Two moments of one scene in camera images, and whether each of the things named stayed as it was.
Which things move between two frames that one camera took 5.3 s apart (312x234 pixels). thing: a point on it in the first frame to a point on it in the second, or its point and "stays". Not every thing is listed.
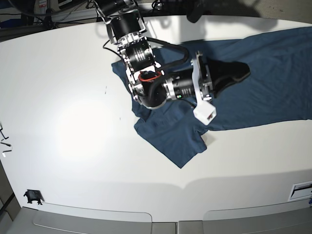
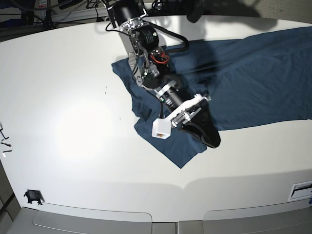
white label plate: [301, 191] stays
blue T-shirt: [279, 87] stays
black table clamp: [34, 194] stays
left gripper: [201, 81] to [184, 108]
